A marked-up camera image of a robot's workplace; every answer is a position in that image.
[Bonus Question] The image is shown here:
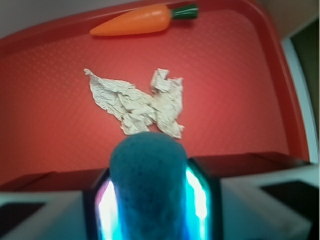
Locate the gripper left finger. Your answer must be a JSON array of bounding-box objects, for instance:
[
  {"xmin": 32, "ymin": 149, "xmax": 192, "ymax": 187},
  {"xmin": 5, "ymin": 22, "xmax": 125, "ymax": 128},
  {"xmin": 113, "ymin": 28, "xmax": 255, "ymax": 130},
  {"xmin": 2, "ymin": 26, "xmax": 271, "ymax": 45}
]
[{"xmin": 82, "ymin": 168, "xmax": 123, "ymax": 240}]

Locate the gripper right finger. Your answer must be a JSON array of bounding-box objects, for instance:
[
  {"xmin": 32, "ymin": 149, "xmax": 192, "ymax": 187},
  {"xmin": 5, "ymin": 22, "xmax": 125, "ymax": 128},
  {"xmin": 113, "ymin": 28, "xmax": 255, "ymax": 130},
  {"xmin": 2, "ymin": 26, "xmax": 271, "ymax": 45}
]
[{"xmin": 185, "ymin": 158, "xmax": 222, "ymax": 240}]

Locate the blue textured ball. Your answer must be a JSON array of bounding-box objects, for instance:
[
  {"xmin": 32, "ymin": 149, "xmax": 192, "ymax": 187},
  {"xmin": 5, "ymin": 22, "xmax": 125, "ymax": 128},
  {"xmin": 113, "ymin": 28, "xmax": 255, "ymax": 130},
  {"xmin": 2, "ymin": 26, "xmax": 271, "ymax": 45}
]
[{"xmin": 110, "ymin": 132, "xmax": 188, "ymax": 240}]

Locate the red plastic tray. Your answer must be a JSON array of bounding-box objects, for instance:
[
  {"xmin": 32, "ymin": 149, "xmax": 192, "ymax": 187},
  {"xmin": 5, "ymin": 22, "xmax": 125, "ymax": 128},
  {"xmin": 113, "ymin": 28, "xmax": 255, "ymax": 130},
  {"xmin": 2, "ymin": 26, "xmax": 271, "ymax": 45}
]
[{"xmin": 0, "ymin": 0, "xmax": 311, "ymax": 183}]

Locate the crumpled white paper towel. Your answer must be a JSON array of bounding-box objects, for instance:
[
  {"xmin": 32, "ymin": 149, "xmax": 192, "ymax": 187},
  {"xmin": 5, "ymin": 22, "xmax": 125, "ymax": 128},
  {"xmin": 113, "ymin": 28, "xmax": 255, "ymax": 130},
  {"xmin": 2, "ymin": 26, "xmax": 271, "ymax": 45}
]
[{"xmin": 84, "ymin": 68, "xmax": 184, "ymax": 139}]

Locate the orange toy carrot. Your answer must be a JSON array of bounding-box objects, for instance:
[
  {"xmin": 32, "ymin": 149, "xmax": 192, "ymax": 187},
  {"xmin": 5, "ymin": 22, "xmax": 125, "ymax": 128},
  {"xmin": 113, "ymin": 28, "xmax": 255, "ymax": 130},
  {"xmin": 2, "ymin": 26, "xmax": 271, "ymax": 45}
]
[{"xmin": 89, "ymin": 3, "xmax": 199, "ymax": 37}]

